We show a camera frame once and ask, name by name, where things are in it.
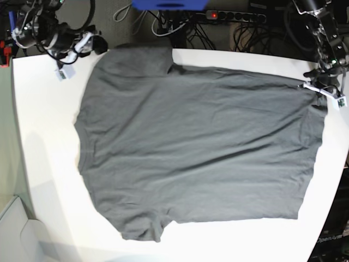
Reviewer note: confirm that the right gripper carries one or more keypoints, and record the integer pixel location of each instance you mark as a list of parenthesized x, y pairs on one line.
[(69, 47)]

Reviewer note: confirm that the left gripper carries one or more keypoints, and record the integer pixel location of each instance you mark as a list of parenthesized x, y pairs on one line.
[(330, 83)]

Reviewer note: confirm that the dark grey t-shirt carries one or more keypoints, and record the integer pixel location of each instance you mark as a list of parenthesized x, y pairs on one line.
[(162, 143)]

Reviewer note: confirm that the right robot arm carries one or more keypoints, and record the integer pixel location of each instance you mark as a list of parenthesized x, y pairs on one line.
[(37, 25)]

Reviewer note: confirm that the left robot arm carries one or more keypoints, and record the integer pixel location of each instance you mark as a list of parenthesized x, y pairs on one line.
[(332, 55)]

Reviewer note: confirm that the blue box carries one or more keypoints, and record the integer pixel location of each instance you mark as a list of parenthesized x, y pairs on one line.
[(169, 4)]

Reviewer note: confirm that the red clamp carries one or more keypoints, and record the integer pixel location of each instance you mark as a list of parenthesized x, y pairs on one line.
[(6, 52)]

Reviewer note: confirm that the black power strip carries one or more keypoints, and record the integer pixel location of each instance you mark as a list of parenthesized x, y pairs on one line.
[(233, 16)]

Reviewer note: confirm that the white side table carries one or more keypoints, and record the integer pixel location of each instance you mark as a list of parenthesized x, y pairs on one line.
[(24, 239)]

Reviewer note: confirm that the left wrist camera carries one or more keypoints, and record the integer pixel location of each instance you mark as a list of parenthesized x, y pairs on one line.
[(339, 102)]

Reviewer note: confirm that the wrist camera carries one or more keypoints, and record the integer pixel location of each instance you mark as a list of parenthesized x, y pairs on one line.
[(65, 72), (339, 102)]

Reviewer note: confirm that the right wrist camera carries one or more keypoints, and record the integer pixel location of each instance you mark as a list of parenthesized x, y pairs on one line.
[(65, 72)]

